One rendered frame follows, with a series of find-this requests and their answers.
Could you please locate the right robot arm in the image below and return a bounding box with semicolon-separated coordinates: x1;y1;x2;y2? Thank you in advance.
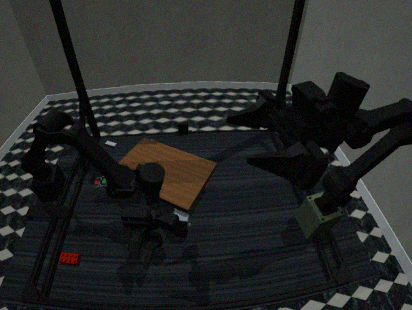
21;109;180;233

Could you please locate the red toy brick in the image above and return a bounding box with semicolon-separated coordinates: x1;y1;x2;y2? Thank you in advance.
59;252;81;266

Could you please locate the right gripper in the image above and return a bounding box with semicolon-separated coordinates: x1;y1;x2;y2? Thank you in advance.
121;198;163;268

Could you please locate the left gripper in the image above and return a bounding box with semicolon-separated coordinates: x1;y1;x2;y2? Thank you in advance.
226;90;329;191

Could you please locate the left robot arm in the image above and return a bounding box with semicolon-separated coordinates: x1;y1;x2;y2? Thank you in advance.
286;72;412;216

